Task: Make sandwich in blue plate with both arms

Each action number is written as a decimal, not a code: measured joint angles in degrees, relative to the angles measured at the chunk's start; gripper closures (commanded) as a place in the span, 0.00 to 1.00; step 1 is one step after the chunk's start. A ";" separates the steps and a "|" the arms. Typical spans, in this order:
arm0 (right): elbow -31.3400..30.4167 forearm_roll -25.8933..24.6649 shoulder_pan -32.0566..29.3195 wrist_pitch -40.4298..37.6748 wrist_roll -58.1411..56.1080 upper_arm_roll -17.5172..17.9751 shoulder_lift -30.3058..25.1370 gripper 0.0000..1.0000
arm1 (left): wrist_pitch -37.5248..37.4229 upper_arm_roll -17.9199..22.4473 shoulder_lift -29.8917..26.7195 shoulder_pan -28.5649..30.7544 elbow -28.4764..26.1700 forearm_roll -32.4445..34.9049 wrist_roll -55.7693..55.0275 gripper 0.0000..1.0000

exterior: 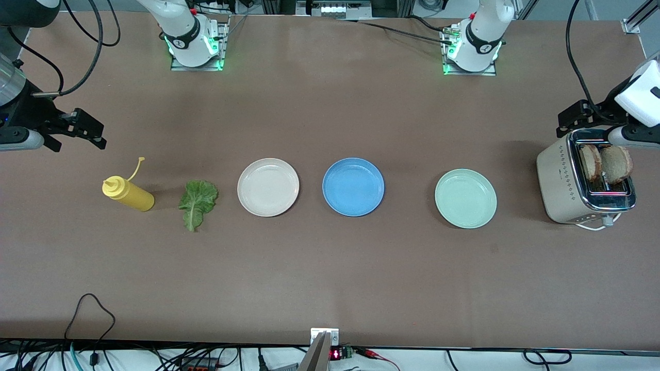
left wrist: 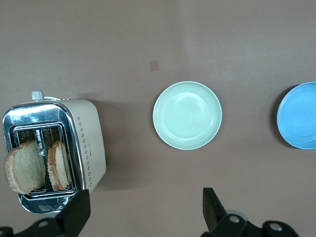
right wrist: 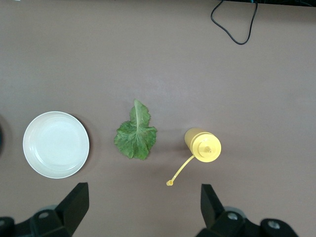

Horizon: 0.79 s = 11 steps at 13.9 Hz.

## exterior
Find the red display electronics module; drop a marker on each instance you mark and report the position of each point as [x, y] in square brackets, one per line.
[336, 354]

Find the yellow squeeze bottle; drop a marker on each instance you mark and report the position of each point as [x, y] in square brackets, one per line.
[129, 195]

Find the beige chrome toaster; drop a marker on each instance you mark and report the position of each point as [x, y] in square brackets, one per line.
[559, 180]

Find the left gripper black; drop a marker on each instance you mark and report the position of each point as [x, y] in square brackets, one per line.
[604, 113]

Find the beige round plate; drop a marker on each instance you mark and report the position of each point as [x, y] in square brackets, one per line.
[268, 187]

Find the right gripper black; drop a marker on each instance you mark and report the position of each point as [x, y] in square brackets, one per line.
[32, 111]

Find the aluminium frame corner bracket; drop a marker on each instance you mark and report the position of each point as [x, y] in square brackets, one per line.
[630, 27]

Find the toasted bread slice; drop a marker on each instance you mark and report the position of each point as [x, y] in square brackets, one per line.
[589, 162]
[616, 164]

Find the silver control box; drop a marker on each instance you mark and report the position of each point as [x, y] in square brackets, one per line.
[332, 9]

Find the green lettuce leaf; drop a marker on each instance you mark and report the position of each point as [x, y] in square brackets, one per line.
[198, 201]

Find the aluminium camera mount post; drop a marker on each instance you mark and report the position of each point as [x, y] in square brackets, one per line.
[320, 355]

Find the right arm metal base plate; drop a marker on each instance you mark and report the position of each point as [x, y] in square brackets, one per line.
[196, 67]

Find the mint green round plate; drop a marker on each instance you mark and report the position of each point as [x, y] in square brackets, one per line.
[465, 198]

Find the blue round plate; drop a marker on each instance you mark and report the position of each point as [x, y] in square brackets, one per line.
[353, 186]

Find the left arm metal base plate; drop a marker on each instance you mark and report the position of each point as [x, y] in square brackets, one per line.
[469, 73]

